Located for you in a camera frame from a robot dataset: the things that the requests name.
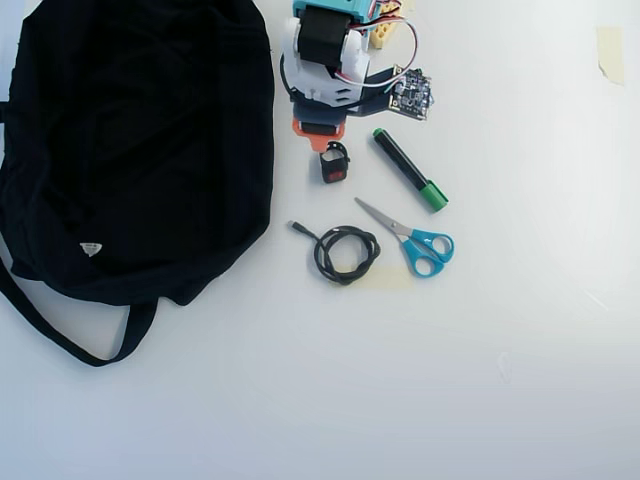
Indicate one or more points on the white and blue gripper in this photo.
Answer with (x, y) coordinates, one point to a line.
(319, 129)

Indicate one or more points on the black fabric bag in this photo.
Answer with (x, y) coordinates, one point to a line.
(140, 150)

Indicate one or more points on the black marker green cap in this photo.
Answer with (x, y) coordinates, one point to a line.
(405, 167)

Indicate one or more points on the wide beige tape patch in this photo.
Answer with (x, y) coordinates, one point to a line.
(392, 278)

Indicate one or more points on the long beige tape strip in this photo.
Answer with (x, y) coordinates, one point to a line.
(611, 55)

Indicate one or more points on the bare camera circuit board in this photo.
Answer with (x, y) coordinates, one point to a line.
(411, 92)

